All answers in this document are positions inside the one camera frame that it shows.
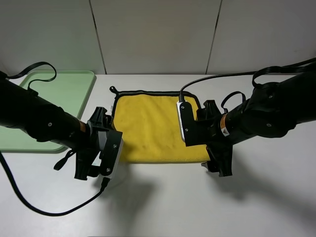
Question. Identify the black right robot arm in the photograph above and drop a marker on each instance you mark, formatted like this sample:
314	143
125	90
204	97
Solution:
273	109

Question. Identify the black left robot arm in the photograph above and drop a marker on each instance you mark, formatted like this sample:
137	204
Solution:
43	121

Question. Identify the yellow towel with black trim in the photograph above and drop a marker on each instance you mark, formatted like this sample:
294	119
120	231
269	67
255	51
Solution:
150	127

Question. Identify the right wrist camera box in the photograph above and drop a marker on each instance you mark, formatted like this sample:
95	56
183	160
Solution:
188	128

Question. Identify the light green plastic tray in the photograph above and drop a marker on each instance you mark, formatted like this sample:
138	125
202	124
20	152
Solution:
70	90

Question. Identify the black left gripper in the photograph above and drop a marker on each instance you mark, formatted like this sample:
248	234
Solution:
89	138

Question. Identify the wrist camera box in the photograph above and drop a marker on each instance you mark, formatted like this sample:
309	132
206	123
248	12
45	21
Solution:
188	128
111	154

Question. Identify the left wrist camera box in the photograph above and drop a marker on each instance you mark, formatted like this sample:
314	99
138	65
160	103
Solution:
111	154

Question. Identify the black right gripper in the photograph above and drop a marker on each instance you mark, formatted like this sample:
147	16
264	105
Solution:
209	132

